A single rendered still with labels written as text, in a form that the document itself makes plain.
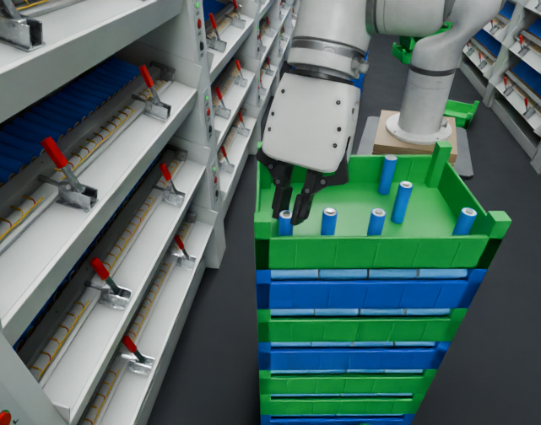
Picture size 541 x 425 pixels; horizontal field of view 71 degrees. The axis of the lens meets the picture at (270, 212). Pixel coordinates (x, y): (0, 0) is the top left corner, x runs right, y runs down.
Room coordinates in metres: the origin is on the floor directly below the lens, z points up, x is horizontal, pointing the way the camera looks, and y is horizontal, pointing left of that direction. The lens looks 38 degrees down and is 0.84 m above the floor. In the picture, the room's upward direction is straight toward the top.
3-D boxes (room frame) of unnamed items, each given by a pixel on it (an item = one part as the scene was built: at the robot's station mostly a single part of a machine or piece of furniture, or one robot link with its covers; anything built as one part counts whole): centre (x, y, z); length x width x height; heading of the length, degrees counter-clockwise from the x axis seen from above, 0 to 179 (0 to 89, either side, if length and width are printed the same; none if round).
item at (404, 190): (0.44, -0.19, 0.52); 0.02 x 0.02 x 0.06
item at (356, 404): (0.44, -0.13, 0.12); 0.30 x 0.20 x 0.08; 90
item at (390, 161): (0.51, -0.18, 0.52); 0.02 x 0.02 x 0.06
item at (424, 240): (0.44, -0.13, 0.52); 0.30 x 0.20 x 0.08; 90
